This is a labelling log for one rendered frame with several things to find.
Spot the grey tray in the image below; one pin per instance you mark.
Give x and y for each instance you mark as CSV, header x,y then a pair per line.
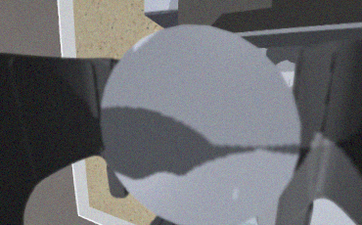
x,y
280,46

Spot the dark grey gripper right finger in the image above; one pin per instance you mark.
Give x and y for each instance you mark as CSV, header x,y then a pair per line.
x,y
328,93

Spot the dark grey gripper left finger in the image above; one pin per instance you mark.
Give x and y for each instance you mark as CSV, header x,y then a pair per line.
x,y
49,119

